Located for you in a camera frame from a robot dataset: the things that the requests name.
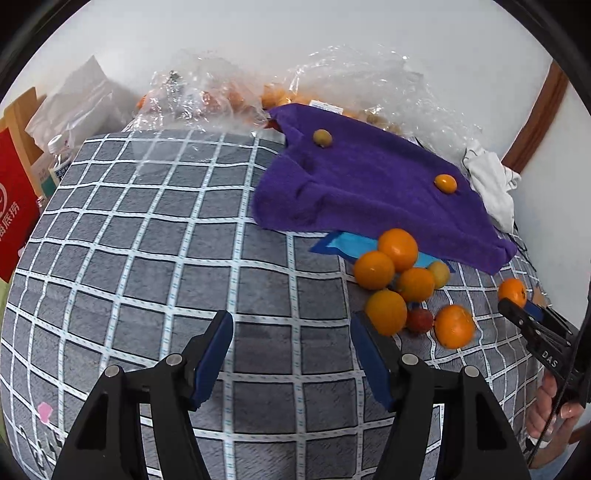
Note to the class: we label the plastic bottle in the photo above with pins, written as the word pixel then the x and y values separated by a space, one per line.
pixel 63 154

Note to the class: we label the yellow oval kumquat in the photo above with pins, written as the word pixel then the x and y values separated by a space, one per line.
pixel 446 183

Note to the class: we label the greenish yellow small fruit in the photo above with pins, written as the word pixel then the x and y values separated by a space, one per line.
pixel 322 138

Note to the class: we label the small orange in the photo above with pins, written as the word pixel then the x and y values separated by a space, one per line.
pixel 415 285
pixel 387 310
pixel 374 270

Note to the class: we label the white plastic bag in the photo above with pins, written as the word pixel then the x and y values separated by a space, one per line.
pixel 85 104

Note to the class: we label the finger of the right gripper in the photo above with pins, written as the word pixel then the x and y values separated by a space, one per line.
pixel 538 310
pixel 521 316

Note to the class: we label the large back orange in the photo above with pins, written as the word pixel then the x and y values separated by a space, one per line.
pixel 401 247

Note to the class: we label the brown wooden door frame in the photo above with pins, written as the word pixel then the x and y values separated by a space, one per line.
pixel 540 119

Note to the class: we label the person right hand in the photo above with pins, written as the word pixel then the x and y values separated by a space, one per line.
pixel 540 413

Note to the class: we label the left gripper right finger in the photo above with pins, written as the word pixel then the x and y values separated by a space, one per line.
pixel 477 441

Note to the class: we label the red paper bag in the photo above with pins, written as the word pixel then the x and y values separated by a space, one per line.
pixel 19 209

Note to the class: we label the wooden chair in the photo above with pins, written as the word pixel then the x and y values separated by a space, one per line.
pixel 15 119

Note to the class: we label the red cherry tomato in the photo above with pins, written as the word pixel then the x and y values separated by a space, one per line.
pixel 419 321

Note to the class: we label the purple towel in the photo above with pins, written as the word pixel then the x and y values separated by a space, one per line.
pixel 368 182

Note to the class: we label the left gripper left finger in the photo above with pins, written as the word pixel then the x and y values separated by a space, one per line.
pixel 105 440

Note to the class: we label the small clear plastic bag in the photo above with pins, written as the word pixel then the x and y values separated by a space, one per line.
pixel 201 92

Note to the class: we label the orange with dark spot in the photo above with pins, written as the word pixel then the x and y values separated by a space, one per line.
pixel 514 290

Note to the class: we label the white crumpled cloth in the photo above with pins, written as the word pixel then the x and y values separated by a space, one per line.
pixel 493 181

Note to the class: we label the grey checked tablecloth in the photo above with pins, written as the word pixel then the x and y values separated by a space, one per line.
pixel 148 236

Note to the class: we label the large clear plastic bag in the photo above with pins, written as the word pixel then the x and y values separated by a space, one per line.
pixel 379 88

